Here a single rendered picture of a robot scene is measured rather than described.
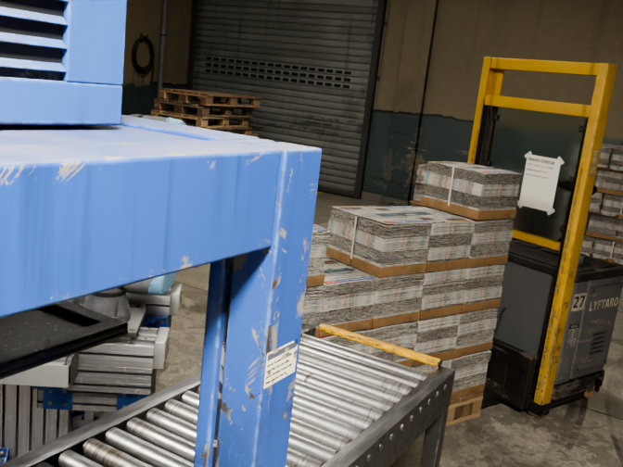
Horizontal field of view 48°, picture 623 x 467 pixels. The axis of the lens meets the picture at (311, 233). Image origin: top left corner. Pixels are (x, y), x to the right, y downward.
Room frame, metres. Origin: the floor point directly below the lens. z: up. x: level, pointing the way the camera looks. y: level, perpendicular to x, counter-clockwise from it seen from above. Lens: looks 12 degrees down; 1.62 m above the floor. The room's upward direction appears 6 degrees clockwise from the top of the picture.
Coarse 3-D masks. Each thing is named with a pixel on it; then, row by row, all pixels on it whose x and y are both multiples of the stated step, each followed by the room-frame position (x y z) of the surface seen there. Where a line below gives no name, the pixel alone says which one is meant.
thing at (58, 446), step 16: (176, 384) 1.70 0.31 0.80; (192, 384) 1.71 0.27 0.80; (144, 400) 1.59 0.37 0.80; (160, 400) 1.60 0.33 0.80; (112, 416) 1.49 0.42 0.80; (128, 416) 1.50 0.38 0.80; (144, 416) 1.54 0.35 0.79; (80, 432) 1.41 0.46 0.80; (96, 432) 1.42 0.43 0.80; (48, 448) 1.33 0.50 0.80; (64, 448) 1.33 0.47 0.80; (80, 448) 1.37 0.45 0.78; (16, 464) 1.26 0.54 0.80; (32, 464) 1.26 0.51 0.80
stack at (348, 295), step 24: (336, 264) 3.02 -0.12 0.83; (312, 288) 2.63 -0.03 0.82; (336, 288) 2.71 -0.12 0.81; (360, 288) 2.80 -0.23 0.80; (384, 288) 2.89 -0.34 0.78; (408, 288) 2.98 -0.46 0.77; (432, 288) 3.08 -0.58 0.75; (456, 288) 3.19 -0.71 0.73; (312, 312) 2.64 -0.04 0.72; (336, 312) 2.72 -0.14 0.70; (360, 312) 2.81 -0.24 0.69; (384, 312) 2.90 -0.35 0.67; (408, 312) 3.00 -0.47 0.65; (336, 336) 2.73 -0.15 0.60; (384, 336) 2.90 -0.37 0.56; (408, 336) 2.99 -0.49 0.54; (432, 336) 3.11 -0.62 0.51; (456, 336) 3.21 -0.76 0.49
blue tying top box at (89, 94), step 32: (0, 0) 0.61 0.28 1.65; (32, 0) 0.63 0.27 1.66; (64, 0) 0.65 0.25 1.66; (96, 0) 0.69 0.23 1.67; (0, 32) 0.61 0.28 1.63; (32, 32) 0.64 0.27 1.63; (64, 32) 0.66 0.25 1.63; (96, 32) 0.69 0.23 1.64; (0, 64) 0.60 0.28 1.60; (32, 64) 0.63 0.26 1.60; (64, 64) 0.66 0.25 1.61; (96, 64) 0.69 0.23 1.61; (0, 96) 0.60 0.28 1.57; (32, 96) 0.63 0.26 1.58; (64, 96) 0.66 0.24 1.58; (96, 96) 0.69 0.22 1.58
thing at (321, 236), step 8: (312, 232) 2.60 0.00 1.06; (320, 232) 2.62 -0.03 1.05; (328, 232) 2.65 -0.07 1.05; (312, 240) 2.60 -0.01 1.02; (320, 240) 2.63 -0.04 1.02; (328, 240) 2.65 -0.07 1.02; (312, 248) 2.61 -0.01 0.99; (320, 248) 2.64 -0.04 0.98; (312, 256) 2.61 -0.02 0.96; (320, 256) 2.64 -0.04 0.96; (312, 264) 2.62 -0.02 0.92; (320, 264) 2.64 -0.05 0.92; (312, 272) 2.62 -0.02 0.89; (320, 272) 2.64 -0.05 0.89
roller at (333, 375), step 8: (304, 360) 1.96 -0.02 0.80; (304, 368) 1.92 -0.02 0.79; (312, 368) 1.92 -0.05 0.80; (320, 368) 1.91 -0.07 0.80; (328, 376) 1.88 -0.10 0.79; (336, 376) 1.88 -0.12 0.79; (344, 376) 1.87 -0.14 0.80; (344, 384) 1.86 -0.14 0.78; (352, 384) 1.85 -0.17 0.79; (360, 384) 1.84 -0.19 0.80; (368, 384) 1.84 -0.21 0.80; (368, 392) 1.82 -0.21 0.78; (376, 392) 1.81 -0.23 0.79; (384, 392) 1.81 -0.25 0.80; (392, 392) 1.80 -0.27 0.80; (392, 400) 1.78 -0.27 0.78
